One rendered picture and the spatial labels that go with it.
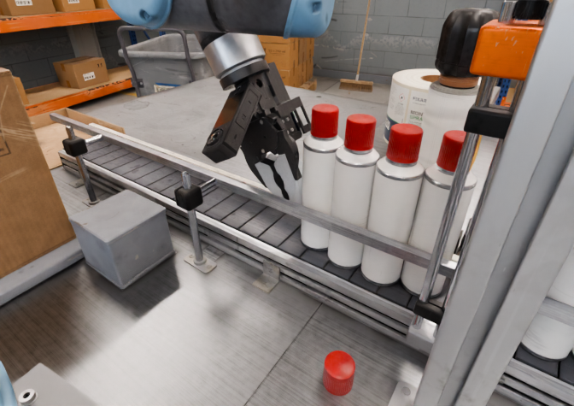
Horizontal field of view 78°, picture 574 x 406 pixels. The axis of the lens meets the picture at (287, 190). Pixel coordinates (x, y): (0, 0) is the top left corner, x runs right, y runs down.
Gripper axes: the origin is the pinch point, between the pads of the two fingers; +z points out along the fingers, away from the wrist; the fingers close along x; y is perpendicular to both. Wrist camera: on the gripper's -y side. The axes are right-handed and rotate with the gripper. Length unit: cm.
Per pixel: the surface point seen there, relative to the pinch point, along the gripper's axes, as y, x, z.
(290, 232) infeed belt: 0.2, 3.1, 4.5
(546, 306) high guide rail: -3.9, -27.9, 13.0
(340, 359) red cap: -13.3, -9.6, 13.7
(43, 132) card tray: 3, 82, -35
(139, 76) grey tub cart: 109, 187, -72
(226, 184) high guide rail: -3.9, 6.7, -6.6
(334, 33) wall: 413, 200, -72
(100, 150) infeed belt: 1, 49, -22
